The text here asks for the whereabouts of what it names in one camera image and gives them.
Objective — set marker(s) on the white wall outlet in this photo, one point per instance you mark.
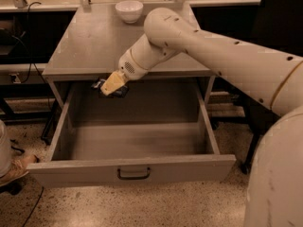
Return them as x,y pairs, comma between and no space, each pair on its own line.
15,79

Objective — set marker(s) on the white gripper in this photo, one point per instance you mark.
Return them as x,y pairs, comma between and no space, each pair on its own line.
130,65

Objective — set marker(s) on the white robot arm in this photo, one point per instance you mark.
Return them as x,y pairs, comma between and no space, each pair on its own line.
275,190

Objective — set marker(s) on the white ceramic bowl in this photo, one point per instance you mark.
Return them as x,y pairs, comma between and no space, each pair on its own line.
129,11

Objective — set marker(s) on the grey metal drawer cabinet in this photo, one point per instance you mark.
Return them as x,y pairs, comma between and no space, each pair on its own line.
95,40

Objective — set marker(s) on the black office chair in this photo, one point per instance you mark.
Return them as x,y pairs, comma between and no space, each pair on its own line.
266,69

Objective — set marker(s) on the open grey top drawer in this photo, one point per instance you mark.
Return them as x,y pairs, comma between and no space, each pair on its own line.
160,124

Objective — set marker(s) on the black drawer handle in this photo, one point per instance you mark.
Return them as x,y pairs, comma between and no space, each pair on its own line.
133,175

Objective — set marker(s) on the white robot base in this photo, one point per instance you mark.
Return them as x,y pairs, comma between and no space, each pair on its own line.
11,169

